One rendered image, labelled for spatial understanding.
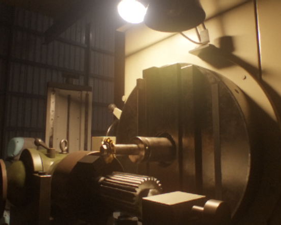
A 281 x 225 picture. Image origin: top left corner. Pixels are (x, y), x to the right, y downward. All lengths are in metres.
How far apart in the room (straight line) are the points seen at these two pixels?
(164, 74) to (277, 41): 0.34
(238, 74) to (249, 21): 0.17
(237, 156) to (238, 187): 0.07
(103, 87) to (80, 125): 10.19
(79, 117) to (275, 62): 1.57
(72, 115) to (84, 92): 0.20
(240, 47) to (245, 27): 0.06
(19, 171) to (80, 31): 11.62
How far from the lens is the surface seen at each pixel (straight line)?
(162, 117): 0.82
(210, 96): 0.73
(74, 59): 11.76
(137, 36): 1.20
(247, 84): 0.77
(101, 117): 11.92
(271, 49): 0.79
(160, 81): 0.85
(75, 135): 2.02
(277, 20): 0.82
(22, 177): 0.88
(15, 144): 1.60
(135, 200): 0.54
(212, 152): 0.72
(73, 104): 2.04
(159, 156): 0.76
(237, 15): 0.88
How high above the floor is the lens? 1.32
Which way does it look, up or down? 7 degrees up
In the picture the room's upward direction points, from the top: straight up
